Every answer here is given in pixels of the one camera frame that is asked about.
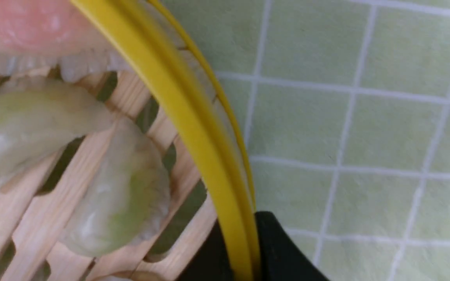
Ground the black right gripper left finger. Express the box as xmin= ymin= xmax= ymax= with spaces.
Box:
xmin=177 ymin=222 xmax=234 ymax=281

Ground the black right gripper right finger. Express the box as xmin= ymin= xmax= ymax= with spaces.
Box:
xmin=255 ymin=211 xmax=328 ymax=281

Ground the bamboo steamer basket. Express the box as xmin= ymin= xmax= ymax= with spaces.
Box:
xmin=0 ymin=0 xmax=261 ymax=281

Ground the green dumpling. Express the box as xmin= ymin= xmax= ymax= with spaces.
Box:
xmin=0 ymin=76 xmax=111 ymax=187
xmin=60 ymin=117 xmax=170 ymax=257

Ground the green checked tablecloth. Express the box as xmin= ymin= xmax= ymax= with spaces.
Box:
xmin=164 ymin=0 xmax=450 ymax=281

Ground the pink dumpling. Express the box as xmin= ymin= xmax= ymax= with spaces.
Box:
xmin=0 ymin=0 xmax=130 ymax=82

